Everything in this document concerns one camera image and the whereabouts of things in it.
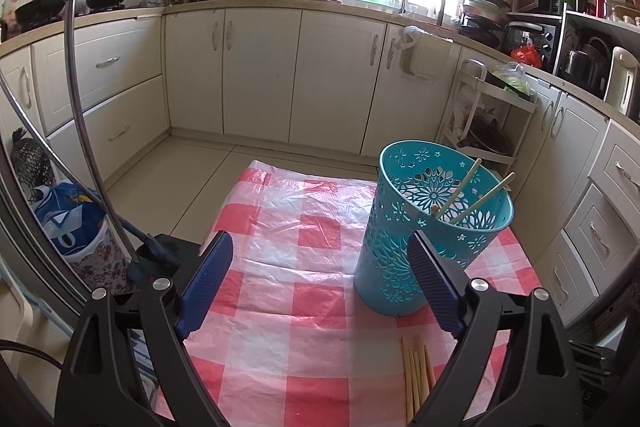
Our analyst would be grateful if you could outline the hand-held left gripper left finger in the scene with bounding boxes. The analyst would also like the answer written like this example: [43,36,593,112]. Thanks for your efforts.
[54,231,235,427]

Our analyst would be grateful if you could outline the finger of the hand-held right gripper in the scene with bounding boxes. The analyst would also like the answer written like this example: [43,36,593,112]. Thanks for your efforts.
[570,341,618,390]

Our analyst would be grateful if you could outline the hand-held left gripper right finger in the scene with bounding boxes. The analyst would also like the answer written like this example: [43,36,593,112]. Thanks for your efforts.
[407,229,588,427]

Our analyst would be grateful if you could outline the teal perforated plastic basket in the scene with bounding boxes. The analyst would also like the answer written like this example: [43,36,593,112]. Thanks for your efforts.
[352,139,516,315]

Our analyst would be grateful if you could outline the steel pole with teal connector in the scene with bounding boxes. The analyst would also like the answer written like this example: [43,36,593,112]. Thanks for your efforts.
[0,72,153,253]

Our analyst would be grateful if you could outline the red white checked tablecloth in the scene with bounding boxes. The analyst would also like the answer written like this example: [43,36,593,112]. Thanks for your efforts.
[150,159,543,427]

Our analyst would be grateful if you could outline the floral waste bin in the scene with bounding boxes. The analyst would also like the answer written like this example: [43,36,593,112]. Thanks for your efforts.
[65,222,133,295]

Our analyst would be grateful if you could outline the blue white plastic bag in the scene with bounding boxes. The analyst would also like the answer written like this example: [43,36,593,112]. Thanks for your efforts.
[34,184,108,258]

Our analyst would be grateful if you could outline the dark pan in cart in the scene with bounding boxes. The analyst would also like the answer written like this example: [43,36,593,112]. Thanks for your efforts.
[457,117,516,158]

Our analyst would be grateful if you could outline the cream panelled drawer cabinet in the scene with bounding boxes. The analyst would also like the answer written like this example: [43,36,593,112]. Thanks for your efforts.
[520,74,640,313]

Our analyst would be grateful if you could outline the white rolling cart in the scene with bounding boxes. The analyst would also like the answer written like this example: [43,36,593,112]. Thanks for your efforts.
[440,59,538,178]

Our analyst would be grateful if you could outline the black mesh bag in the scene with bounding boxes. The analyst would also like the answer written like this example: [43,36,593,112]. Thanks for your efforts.
[10,129,55,202]

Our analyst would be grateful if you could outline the bag of green vegetables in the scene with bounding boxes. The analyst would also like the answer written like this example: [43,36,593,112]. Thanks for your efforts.
[492,62,537,100]

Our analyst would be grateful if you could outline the cream double-door base cabinets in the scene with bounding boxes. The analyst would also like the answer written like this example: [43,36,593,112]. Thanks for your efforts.
[162,7,461,158]

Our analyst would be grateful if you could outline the white door-hung bin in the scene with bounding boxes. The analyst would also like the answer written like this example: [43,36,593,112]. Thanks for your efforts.
[397,26,463,80]

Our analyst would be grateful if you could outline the cream two-drawer cabinet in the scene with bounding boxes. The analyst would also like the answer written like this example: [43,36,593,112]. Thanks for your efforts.
[30,14,171,180]

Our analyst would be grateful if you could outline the red plastic bag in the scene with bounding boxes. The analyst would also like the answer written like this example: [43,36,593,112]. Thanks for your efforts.
[511,44,542,68]

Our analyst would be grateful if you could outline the stack of pots and lids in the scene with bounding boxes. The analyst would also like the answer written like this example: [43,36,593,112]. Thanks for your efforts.
[457,0,508,48]

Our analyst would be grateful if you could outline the white thermos kettle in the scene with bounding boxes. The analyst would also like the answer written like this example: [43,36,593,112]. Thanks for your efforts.
[604,47,640,118]

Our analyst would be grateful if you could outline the black toaster oven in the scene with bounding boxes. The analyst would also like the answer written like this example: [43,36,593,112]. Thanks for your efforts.
[505,12,563,68]

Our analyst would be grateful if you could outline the black frying pan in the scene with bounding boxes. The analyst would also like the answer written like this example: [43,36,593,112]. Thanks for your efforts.
[14,0,71,28]

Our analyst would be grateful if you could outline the steel mop with orange handle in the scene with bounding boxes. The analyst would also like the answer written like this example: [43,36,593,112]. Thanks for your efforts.
[14,0,201,288]

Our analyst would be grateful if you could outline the black cable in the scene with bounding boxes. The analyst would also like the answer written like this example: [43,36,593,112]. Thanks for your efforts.
[0,339,63,372]

